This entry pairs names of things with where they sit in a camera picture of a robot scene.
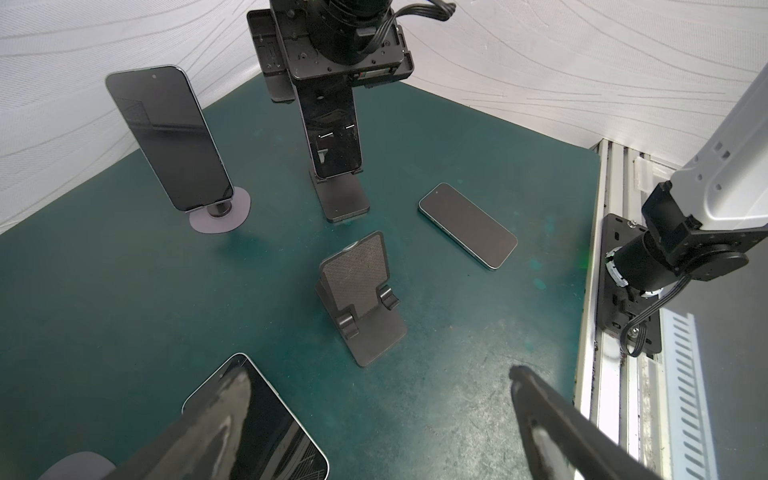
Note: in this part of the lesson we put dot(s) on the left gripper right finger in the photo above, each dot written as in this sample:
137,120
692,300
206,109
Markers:
559,441

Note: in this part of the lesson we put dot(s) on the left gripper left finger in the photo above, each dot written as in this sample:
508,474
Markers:
205,441

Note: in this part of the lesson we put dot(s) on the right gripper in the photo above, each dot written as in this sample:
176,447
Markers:
299,42

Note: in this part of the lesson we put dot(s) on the white phone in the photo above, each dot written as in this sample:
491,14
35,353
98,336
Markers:
259,436

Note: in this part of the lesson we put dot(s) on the teal phone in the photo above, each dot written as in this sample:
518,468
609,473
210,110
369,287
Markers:
468,225

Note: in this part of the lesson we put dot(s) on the purple phone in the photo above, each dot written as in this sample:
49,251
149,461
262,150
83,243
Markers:
329,116

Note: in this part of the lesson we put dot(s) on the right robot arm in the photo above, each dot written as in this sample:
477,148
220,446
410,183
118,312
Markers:
681,74

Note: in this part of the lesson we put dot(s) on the back left round stand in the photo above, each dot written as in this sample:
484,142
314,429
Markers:
84,465

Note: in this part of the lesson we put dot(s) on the round stand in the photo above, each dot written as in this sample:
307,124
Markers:
224,216
84,465

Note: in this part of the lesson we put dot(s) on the dark angular stand right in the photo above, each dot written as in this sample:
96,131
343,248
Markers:
341,197

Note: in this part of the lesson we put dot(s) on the back centre phone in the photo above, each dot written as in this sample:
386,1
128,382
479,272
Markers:
162,112

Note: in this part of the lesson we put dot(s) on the dark centre stand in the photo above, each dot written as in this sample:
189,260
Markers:
354,289

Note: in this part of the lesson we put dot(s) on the back centre round stand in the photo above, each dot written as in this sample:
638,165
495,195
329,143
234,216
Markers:
224,216

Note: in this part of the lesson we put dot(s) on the green table mat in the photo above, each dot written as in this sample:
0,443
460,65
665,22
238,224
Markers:
113,310

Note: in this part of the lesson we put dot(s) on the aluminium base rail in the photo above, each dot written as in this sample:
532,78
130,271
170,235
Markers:
624,397

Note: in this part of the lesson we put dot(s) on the white slotted cable duct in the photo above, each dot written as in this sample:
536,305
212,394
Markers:
691,440

